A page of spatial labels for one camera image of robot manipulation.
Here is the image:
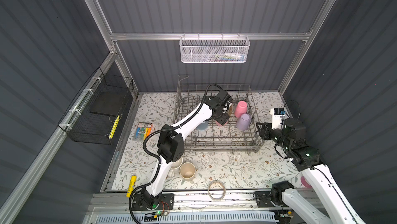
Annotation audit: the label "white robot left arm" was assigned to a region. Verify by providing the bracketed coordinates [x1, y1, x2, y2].
[138, 84, 232, 207]

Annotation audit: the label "white ceramic mug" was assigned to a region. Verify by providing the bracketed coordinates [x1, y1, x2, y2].
[168, 157, 184, 178]

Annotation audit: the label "black wire wall basket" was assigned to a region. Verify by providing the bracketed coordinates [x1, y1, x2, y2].
[59, 70, 137, 145]

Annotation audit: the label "items in white basket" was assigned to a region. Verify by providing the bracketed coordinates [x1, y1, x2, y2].
[204, 52, 247, 63]

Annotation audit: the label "yellow marker on table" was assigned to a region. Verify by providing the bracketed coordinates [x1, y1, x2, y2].
[126, 175, 137, 198]

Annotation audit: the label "black corrugated cable hose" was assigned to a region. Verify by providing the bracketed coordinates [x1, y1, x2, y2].
[128, 83, 224, 224]

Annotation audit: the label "beige cup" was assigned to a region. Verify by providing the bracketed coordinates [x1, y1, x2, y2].
[179, 162, 196, 182]

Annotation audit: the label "purple cup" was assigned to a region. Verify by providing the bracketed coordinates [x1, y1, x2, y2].
[236, 113, 251, 131]

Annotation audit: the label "blue glass tumbler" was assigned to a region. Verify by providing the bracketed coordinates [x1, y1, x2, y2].
[196, 122, 208, 131]

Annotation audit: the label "coloured marker pack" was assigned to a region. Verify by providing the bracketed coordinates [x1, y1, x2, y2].
[134, 122, 153, 141]

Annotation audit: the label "white mesh wall basket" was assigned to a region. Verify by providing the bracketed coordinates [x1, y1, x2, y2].
[179, 35, 250, 63]

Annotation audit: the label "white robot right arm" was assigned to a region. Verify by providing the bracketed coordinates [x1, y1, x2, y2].
[256, 116, 364, 224]

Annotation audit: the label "yellow marker in basket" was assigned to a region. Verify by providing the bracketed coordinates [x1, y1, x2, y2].
[108, 115, 121, 140]

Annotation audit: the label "yellow glass tumbler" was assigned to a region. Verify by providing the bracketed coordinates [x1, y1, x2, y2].
[227, 103, 233, 116]

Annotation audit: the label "clear tape roll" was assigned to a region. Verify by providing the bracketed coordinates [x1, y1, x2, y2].
[207, 180, 226, 201]

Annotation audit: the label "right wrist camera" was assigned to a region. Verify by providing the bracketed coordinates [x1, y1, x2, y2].
[270, 107, 285, 130]

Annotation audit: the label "pink cup front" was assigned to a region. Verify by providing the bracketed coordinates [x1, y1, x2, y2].
[234, 101, 248, 119]

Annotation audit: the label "grey wire dish rack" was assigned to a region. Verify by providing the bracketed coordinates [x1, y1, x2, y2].
[173, 76, 265, 152]

